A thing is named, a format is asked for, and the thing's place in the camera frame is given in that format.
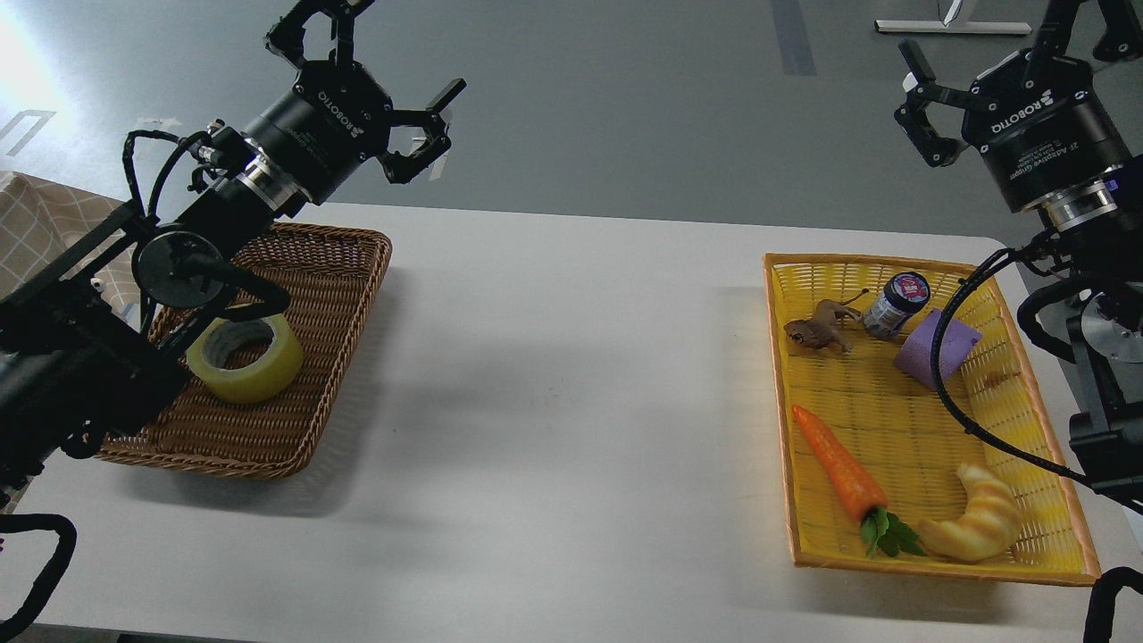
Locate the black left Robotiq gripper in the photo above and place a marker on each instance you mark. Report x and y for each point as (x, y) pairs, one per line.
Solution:
(321, 129)

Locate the small dark jar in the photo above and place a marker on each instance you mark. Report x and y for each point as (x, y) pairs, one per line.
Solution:
(904, 295)

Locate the white stand base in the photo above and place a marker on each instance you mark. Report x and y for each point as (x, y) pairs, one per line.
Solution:
(956, 19)

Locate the purple foam block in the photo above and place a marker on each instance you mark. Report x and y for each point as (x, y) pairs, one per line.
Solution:
(915, 356)

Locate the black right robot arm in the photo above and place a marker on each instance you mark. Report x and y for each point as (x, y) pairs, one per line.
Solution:
(1090, 314)

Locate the orange toy carrot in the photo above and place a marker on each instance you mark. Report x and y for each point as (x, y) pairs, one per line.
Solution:
(860, 495)

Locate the brown toy frog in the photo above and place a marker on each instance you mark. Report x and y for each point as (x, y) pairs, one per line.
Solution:
(823, 328)

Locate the toy croissant bread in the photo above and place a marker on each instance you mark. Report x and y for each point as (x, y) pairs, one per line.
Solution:
(988, 526)

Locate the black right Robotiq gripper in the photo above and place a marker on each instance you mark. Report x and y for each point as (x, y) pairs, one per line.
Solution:
(1045, 134)

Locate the brown wicker basket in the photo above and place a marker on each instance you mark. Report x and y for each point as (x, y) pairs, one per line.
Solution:
(332, 275)

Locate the yellow tape roll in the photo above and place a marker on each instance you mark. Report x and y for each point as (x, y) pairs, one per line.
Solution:
(266, 376)

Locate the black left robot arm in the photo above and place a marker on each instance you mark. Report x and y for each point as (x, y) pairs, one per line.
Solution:
(92, 342)

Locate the yellow plastic basket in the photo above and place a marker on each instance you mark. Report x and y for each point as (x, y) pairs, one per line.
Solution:
(902, 435)

